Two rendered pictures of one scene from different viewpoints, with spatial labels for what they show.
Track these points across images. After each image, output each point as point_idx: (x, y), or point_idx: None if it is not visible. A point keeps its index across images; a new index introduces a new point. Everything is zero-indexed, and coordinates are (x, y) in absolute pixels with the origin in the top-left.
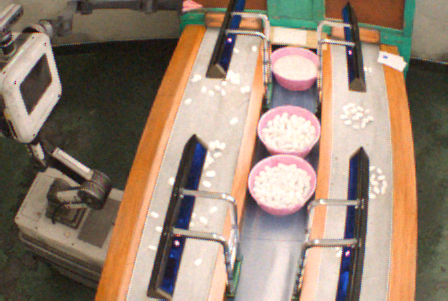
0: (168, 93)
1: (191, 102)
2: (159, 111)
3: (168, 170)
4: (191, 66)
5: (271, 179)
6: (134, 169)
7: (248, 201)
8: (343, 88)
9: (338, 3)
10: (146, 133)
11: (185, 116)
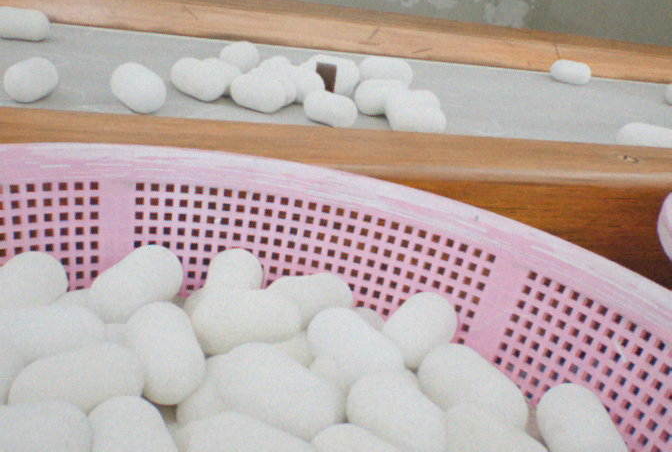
0: (541, 36)
1: (582, 87)
2: (432, 22)
3: (114, 40)
4: None
5: (256, 350)
6: None
7: None
8: None
9: None
10: (289, 1)
11: (490, 77)
